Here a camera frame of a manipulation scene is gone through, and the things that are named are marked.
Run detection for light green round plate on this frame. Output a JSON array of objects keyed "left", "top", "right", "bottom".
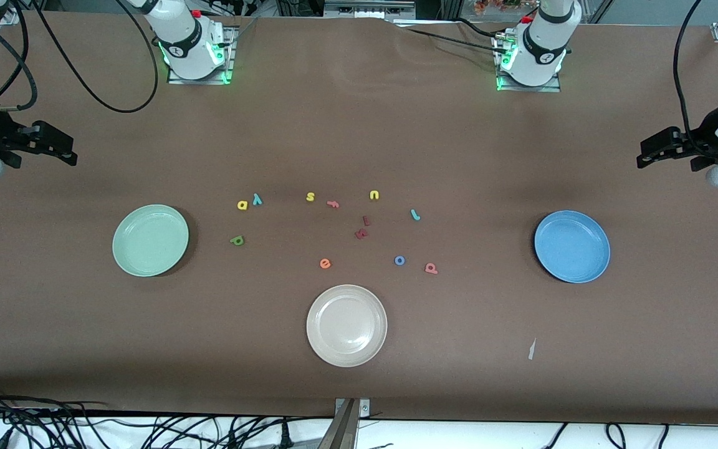
[{"left": 112, "top": 204, "right": 189, "bottom": 278}]

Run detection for blue round plate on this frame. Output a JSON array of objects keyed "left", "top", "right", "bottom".
[{"left": 534, "top": 210, "right": 611, "bottom": 284}]

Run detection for orange artificial flowers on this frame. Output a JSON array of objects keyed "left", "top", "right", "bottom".
[{"left": 474, "top": 0, "right": 537, "bottom": 14}]

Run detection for brown table cover mat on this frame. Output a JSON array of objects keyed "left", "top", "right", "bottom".
[{"left": 0, "top": 11, "right": 718, "bottom": 426}]

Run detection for grey power strip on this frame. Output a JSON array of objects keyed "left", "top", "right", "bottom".
[{"left": 325, "top": 0, "right": 416, "bottom": 17}]

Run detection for beige round plate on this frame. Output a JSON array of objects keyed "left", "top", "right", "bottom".
[{"left": 306, "top": 284, "right": 388, "bottom": 368}]

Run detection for black base power cable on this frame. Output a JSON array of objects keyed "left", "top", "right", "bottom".
[{"left": 396, "top": 22, "right": 509, "bottom": 54}]

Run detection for tangled black floor cables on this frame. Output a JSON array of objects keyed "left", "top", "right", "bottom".
[{"left": 0, "top": 385, "right": 335, "bottom": 449}]

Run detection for metal camera mounting post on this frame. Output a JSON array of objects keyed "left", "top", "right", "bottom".
[{"left": 333, "top": 398, "right": 372, "bottom": 449}]

